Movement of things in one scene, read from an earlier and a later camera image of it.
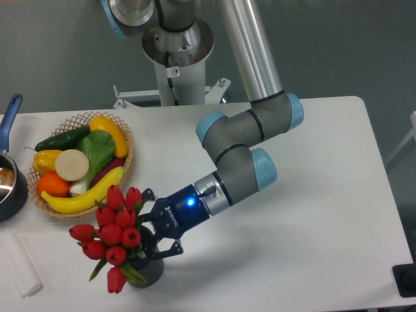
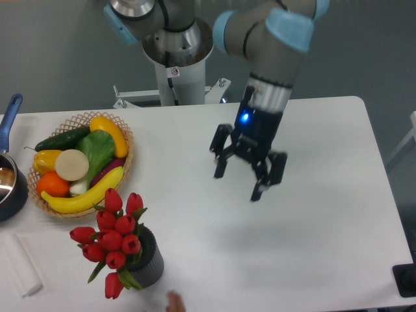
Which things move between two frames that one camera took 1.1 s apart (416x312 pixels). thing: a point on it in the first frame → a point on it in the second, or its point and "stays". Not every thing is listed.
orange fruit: x=52 y=184 stays
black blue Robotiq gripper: x=171 y=216 → x=254 y=132
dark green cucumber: x=65 y=140 stays
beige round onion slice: x=71 y=165 stays
